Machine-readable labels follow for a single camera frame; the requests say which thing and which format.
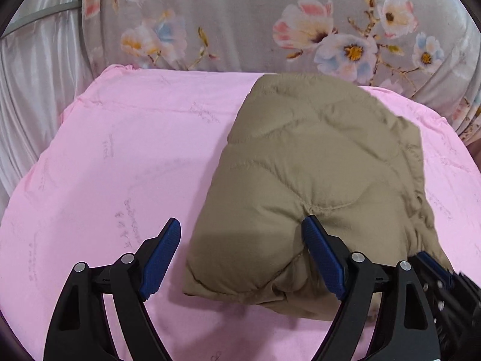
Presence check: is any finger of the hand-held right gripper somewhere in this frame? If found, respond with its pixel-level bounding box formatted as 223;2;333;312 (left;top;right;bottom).
411;251;459;290

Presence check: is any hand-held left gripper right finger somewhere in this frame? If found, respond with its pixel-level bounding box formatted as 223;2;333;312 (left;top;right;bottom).
302;215;440;361

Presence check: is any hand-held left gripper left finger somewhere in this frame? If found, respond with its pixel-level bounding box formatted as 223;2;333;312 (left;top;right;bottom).
43;217;182;361

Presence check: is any khaki puffer jacket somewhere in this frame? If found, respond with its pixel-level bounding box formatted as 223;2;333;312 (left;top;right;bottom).
183;72;452;322

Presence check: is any pink bed sheet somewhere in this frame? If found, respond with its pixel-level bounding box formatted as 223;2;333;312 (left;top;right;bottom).
0;64;481;361

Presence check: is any white curtain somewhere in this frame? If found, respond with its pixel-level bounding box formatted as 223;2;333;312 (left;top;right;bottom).
0;0;94;200

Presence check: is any grey floral quilt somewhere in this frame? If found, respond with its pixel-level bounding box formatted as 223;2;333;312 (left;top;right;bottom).
81;0;481;147

